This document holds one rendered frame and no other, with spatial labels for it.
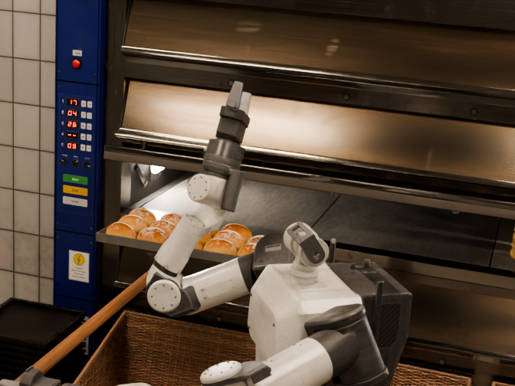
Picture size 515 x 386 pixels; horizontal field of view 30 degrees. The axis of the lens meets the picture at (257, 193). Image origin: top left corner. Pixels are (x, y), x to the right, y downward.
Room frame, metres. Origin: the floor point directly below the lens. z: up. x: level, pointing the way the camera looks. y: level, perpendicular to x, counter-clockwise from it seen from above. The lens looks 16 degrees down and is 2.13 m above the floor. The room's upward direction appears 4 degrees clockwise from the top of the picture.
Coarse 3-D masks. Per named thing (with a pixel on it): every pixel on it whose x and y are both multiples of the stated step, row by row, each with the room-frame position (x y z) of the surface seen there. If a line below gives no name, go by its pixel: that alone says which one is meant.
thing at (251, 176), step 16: (128, 160) 2.80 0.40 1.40; (144, 160) 2.79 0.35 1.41; (160, 160) 2.78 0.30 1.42; (256, 176) 2.69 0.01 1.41; (272, 176) 2.68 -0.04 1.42; (336, 192) 2.62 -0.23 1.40; (352, 192) 2.61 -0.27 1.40; (368, 192) 2.59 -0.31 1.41; (384, 192) 2.58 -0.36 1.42; (448, 208) 2.53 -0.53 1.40; (464, 208) 2.52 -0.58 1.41; (480, 208) 2.51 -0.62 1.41; (496, 208) 2.49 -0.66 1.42
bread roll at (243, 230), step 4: (228, 224) 2.76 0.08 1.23; (232, 224) 2.76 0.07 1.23; (236, 224) 2.75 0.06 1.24; (240, 224) 2.76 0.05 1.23; (224, 228) 2.76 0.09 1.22; (228, 228) 2.75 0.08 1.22; (232, 228) 2.74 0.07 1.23; (236, 228) 2.74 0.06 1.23; (240, 228) 2.74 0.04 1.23; (244, 228) 2.75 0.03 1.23; (240, 232) 2.73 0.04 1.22; (244, 232) 2.74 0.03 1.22; (248, 232) 2.74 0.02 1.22; (244, 236) 2.73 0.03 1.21; (248, 236) 2.74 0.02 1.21; (244, 240) 2.73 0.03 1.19
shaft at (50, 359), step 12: (144, 276) 2.33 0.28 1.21; (132, 288) 2.25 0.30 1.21; (144, 288) 2.31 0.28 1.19; (120, 300) 2.17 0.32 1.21; (108, 312) 2.10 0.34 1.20; (84, 324) 2.01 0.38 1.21; (96, 324) 2.03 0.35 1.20; (72, 336) 1.94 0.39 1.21; (84, 336) 1.98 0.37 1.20; (60, 348) 1.88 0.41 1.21; (72, 348) 1.92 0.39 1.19; (48, 360) 1.83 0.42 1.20; (60, 360) 1.87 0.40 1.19
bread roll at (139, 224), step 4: (124, 216) 2.78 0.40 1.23; (128, 216) 2.77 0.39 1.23; (132, 216) 2.76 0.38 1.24; (136, 216) 2.77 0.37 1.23; (120, 220) 2.77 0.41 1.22; (124, 220) 2.76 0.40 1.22; (128, 220) 2.75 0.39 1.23; (132, 220) 2.75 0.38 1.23; (136, 220) 2.75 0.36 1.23; (140, 220) 2.76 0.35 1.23; (144, 220) 2.77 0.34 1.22; (132, 224) 2.74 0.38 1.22; (136, 224) 2.75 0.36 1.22; (140, 224) 2.75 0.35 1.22; (144, 224) 2.76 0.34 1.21; (136, 228) 2.74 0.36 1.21; (140, 228) 2.75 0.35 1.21; (144, 228) 2.75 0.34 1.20; (136, 232) 2.74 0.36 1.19
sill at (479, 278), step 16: (128, 208) 3.02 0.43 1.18; (336, 256) 2.76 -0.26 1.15; (352, 256) 2.75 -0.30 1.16; (368, 256) 2.73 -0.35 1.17; (384, 256) 2.72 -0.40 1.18; (400, 256) 2.73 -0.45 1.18; (416, 256) 2.74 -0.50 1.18; (416, 272) 2.69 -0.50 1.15; (432, 272) 2.68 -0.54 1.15; (448, 272) 2.67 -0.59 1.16; (464, 272) 2.65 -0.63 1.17; (480, 272) 2.64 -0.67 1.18; (496, 272) 2.65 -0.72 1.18; (512, 272) 2.66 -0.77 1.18; (512, 288) 2.61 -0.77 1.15
